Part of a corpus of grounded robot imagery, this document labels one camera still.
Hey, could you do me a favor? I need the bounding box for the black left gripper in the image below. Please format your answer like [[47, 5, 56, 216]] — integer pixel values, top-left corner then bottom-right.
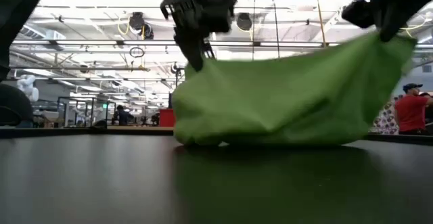
[[160, 0, 217, 72]]

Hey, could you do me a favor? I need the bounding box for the green microfibre towel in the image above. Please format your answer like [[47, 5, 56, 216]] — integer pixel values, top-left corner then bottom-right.
[[171, 32, 417, 148]]

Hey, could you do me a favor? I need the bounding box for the black hanging ceiling fixture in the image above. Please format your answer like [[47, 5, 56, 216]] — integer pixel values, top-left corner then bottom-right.
[[235, 12, 253, 32], [128, 12, 147, 31]]

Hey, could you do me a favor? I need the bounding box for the red cabinet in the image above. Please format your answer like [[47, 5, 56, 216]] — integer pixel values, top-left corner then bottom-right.
[[158, 108, 176, 128]]

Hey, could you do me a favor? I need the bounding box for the person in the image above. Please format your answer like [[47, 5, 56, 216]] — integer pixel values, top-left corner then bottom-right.
[[393, 83, 433, 136], [114, 104, 135, 126]]

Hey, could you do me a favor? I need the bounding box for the white dotted cloth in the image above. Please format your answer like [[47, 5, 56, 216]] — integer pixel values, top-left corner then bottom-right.
[[371, 97, 401, 135]]

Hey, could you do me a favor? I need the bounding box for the white humanoid robot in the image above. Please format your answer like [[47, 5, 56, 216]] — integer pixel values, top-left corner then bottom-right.
[[16, 74, 40, 104]]

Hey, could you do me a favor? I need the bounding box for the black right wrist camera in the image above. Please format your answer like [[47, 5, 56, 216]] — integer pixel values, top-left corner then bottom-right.
[[340, 0, 378, 29]]

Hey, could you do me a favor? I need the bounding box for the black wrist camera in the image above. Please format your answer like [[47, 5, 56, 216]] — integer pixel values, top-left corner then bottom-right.
[[202, 0, 238, 35], [340, 0, 378, 29]]

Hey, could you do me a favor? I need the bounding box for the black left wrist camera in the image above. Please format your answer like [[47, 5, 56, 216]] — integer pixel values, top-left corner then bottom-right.
[[202, 0, 238, 35]]

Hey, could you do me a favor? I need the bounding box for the hanging black cable ring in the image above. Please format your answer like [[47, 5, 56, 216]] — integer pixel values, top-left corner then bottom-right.
[[129, 46, 146, 59]]

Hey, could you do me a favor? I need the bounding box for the long yellow cable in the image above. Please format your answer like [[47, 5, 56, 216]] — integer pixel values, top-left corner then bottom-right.
[[313, 0, 328, 48]]

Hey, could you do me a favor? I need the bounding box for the long black cable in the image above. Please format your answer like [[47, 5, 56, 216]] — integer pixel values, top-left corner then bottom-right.
[[270, 0, 281, 60]]

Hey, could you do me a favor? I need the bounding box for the black cage frame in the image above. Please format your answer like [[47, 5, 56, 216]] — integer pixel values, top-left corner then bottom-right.
[[56, 96, 116, 128]]

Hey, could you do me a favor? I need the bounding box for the black table frame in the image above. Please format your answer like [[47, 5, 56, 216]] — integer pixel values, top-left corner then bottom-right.
[[0, 126, 433, 146]]

